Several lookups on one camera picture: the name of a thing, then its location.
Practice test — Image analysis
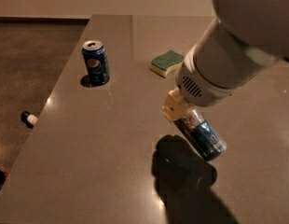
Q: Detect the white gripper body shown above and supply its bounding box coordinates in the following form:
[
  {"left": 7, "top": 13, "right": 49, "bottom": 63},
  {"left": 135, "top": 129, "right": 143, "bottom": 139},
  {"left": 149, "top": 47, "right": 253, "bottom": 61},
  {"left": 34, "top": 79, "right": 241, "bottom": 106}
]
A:
[{"left": 175, "top": 44, "right": 241, "bottom": 107}]

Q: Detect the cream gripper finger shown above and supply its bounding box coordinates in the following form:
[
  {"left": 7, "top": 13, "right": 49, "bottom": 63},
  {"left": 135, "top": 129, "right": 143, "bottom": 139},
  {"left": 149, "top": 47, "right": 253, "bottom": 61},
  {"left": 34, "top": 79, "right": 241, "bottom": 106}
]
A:
[{"left": 161, "top": 89, "right": 195, "bottom": 122}]

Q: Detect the small black white bottle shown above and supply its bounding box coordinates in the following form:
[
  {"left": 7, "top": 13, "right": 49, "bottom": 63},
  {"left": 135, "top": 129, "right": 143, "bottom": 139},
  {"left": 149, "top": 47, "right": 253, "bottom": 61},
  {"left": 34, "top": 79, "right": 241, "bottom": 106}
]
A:
[{"left": 21, "top": 111, "right": 38, "bottom": 126}]

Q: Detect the blue pepsi can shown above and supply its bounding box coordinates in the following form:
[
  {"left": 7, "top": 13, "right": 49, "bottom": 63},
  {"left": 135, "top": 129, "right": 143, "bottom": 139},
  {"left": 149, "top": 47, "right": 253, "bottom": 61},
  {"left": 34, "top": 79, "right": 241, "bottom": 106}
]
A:
[{"left": 82, "top": 40, "right": 110, "bottom": 86}]

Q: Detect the green yellow sponge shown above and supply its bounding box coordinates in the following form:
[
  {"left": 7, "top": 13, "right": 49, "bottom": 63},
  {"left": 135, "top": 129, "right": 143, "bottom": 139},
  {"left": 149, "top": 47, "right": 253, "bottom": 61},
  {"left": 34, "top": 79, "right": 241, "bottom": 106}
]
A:
[{"left": 150, "top": 49, "right": 184, "bottom": 78}]

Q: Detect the silver blue redbull can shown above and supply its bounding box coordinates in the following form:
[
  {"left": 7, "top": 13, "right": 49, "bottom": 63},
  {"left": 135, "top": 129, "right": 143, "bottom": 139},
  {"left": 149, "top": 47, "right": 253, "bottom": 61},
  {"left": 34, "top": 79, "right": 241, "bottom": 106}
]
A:
[{"left": 174, "top": 109, "right": 227, "bottom": 161}]

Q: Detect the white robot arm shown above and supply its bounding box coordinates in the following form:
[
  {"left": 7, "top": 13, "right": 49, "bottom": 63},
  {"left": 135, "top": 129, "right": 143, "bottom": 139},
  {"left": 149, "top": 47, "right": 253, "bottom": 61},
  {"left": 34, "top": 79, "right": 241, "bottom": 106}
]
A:
[{"left": 162, "top": 0, "right": 289, "bottom": 122}]

